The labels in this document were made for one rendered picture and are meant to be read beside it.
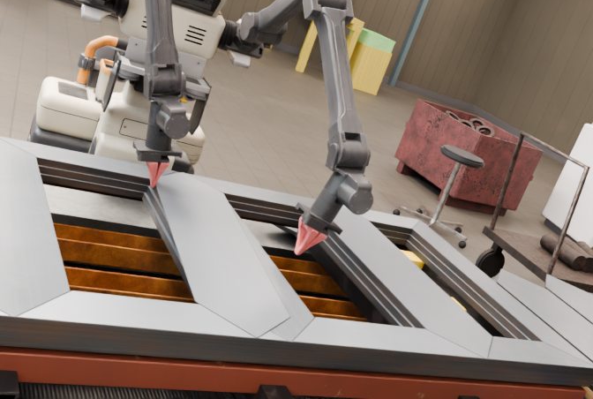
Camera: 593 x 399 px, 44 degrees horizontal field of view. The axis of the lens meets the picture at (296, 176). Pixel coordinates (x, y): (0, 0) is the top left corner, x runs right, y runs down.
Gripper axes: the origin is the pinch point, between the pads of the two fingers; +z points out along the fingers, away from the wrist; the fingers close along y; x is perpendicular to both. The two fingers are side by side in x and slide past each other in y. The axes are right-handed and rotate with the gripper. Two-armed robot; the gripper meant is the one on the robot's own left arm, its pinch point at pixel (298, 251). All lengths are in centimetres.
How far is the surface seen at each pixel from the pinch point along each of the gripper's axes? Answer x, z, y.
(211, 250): -5.8, 6.2, -21.7
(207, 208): 16.0, 3.9, -16.2
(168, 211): 10.5, 6.8, -26.6
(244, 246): -1.5, 3.8, -13.1
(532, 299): -3, -16, 68
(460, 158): 262, -48, 253
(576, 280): 145, -22, 275
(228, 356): -36.5, 12.2, -25.6
